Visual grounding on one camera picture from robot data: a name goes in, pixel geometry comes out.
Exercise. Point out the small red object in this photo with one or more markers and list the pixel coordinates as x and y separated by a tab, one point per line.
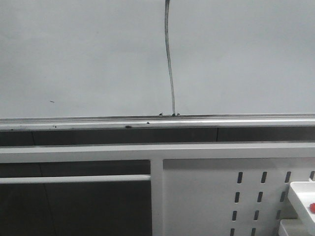
312	207

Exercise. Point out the white whiteboard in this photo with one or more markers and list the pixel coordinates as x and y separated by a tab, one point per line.
108	58

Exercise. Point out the lower white plastic bin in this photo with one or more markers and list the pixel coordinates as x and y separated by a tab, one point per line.
292	227

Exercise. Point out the white slotted pegboard panel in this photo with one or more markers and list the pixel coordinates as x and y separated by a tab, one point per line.
229	197

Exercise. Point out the white metal frame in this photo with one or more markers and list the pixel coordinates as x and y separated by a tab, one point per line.
114	190

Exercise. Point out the white plastic bin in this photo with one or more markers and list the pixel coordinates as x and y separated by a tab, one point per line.
292	227
301	195

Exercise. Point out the aluminium whiteboard tray rail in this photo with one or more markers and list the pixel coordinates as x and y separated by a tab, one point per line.
159	121

